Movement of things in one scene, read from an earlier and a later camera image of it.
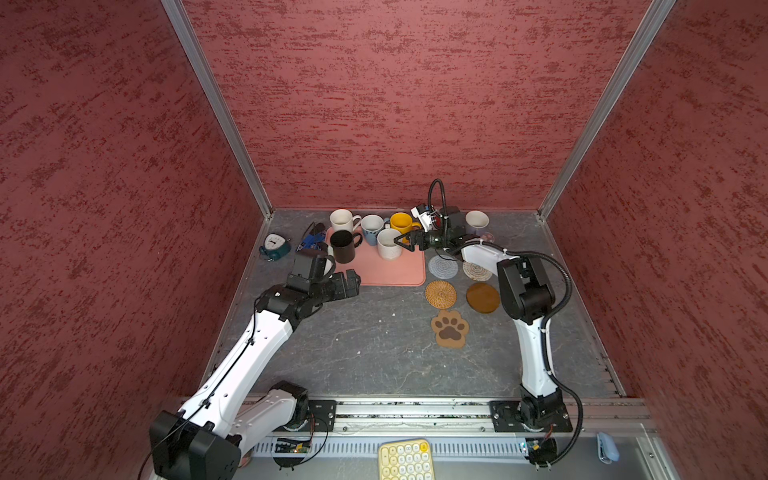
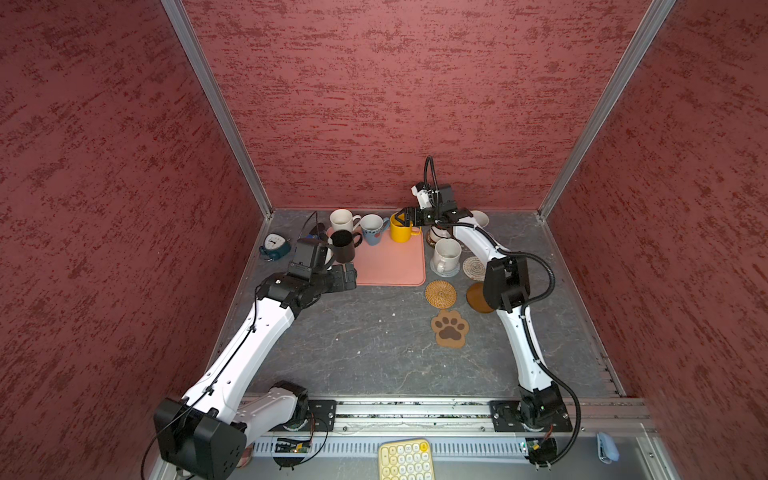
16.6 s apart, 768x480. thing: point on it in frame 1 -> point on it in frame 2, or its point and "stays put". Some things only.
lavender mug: x=477 y=220 stays put
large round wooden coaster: x=483 y=297 stays put
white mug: x=387 y=248 -> x=447 y=254
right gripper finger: x=416 y=239 -> x=410 y=214
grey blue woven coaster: x=442 y=268 stays put
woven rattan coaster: x=440 y=294 stays put
